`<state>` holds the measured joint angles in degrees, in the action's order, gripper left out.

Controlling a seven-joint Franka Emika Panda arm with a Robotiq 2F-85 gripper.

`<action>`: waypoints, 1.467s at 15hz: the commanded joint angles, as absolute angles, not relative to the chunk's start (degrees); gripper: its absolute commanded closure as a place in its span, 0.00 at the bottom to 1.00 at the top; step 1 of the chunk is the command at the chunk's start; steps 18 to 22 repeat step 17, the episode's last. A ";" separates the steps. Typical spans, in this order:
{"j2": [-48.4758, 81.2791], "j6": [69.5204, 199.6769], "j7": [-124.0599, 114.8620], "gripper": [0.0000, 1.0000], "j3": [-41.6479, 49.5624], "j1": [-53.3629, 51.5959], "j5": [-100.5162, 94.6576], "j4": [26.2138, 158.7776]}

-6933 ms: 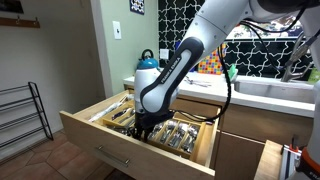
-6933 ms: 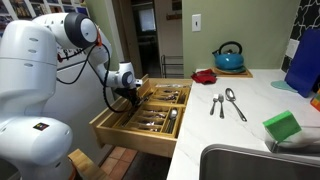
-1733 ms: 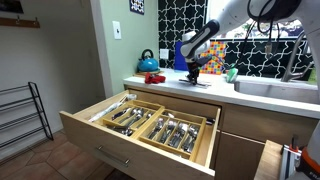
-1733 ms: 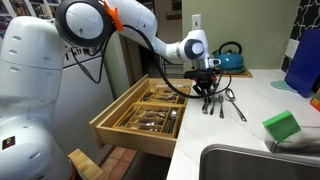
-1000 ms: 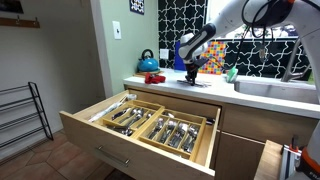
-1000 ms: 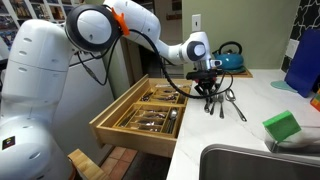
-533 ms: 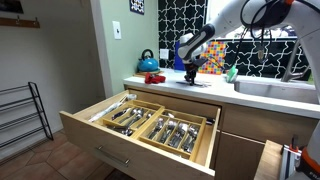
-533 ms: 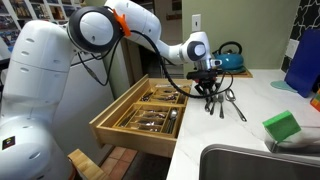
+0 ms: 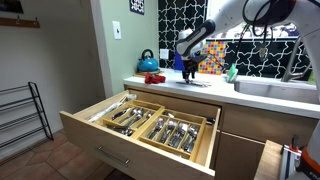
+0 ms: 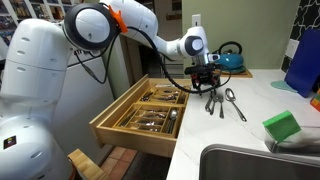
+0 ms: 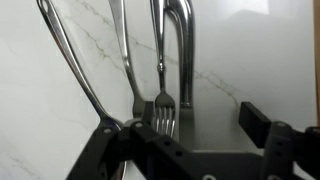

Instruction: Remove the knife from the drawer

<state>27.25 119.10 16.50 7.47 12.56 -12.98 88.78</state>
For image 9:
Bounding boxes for steel handled knife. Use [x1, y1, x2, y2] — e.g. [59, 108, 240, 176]
[114, 128, 135, 137]

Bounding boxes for green sponge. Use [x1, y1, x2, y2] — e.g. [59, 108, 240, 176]
[226, 63, 239, 84]

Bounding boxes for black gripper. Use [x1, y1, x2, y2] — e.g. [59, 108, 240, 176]
[181, 53, 208, 84]

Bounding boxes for white light switch plate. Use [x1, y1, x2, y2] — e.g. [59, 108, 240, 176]
[112, 20, 122, 41]

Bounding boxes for grey metal clamp bracket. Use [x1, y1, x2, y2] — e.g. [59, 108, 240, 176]
[279, 134, 303, 180]

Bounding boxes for black metal shoe rack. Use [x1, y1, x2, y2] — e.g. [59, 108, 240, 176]
[0, 81, 54, 150]

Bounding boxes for wooden kitchen cabinet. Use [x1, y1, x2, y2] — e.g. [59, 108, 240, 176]
[123, 84, 320, 180]

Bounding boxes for black handled kitchen knife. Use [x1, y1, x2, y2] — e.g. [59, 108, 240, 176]
[175, 79, 212, 88]

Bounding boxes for patterned wall tile picture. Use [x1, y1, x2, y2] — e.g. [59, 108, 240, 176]
[129, 0, 146, 16]

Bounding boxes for teal kettle black handle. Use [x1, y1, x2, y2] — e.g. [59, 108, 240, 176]
[137, 48, 160, 73]

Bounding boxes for stainless steel sink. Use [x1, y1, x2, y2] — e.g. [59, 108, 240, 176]
[233, 79, 320, 105]

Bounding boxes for white wall outlet plate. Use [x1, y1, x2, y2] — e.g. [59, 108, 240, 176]
[159, 48, 170, 60]

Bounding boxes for silver drawer bar handle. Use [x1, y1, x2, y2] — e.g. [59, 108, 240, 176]
[94, 144, 132, 168]

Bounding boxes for wooden coat hook rail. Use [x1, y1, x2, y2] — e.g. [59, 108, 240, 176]
[0, 16, 41, 29]

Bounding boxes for red cloth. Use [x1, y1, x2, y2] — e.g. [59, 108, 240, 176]
[144, 72, 167, 85]

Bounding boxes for wooden cutlery organizer tray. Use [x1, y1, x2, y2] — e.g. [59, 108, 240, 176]
[101, 99, 166, 139]
[136, 108, 208, 161]

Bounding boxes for brown handled knife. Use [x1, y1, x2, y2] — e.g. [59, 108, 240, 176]
[106, 125, 126, 132]

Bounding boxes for wooden robot stand board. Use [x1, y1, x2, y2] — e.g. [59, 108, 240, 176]
[254, 139, 284, 180]

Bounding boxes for white wrapped utensils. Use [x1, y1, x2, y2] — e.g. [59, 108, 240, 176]
[87, 94, 138, 124]

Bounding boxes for wooden kitchen drawer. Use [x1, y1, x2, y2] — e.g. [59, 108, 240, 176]
[59, 89, 222, 180]

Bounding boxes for dark framed wall picture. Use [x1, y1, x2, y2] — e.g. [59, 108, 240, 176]
[0, 0, 24, 14]

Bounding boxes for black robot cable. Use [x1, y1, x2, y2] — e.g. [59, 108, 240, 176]
[241, 0, 278, 64]

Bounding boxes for metal sink faucet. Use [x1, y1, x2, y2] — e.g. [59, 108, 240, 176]
[280, 34, 313, 83]

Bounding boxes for colourful mosaic tile board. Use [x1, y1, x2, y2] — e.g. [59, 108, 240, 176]
[198, 40, 228, 76]

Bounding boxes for large silver serving spoon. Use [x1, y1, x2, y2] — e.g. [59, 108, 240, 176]
[162, 111, 177, 119]

